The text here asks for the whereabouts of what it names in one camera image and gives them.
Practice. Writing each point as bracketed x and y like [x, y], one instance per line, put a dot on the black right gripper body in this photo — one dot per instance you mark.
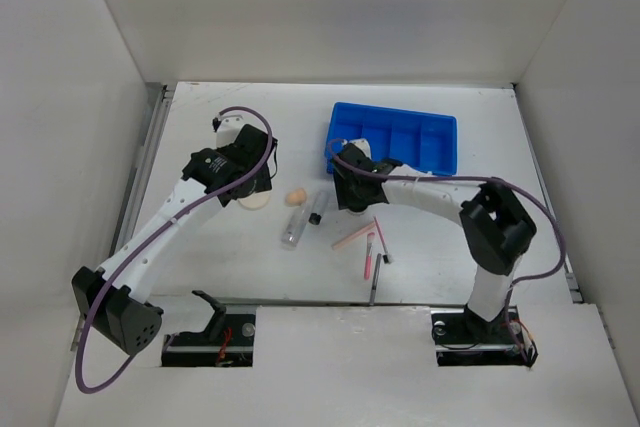
[347, 193]

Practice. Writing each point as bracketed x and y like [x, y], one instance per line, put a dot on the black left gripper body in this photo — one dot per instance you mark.
[258, 183]

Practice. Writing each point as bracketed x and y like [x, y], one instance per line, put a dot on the clear bottle black cap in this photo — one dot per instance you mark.
[319, 207]

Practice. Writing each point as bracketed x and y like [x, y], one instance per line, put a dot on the black round compact jar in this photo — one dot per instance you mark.
[356, 212]

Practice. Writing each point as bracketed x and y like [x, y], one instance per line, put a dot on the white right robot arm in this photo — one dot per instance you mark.
[497, 229]

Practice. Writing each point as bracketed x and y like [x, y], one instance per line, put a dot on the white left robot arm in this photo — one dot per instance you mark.
[212, 178]

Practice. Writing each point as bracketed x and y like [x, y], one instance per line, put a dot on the peach makeup sponge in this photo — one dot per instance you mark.
[296, 197]

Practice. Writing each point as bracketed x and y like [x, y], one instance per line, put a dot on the grey makeup pen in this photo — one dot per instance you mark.
[375, 279]

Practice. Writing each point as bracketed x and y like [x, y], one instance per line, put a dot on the beige pink pencil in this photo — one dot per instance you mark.
[363, 231]

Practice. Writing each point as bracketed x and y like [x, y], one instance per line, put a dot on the round beige powder puff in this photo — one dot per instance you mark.
[255, 201]

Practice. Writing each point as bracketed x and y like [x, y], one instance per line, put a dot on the thin pink brush black tip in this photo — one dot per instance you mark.
[387, 258]

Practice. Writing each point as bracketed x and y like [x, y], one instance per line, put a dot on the blue plastic organizer tray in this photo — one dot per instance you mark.
[425, 141]

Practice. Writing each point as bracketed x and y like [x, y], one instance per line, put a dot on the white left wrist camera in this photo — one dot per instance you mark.
[226, 129]

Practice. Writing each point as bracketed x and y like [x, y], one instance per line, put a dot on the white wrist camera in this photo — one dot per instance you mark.
[226, 129]
[363, 145]

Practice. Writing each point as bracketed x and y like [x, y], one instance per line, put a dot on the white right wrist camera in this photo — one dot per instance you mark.
[363, 145]

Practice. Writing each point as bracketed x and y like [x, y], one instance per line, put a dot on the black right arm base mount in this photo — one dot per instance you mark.
[461, 342]

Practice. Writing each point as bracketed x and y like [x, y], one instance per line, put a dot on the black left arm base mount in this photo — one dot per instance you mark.
[206, 332]

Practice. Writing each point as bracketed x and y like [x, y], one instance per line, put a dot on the aluminium rail right edge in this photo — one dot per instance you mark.
[569, 274]

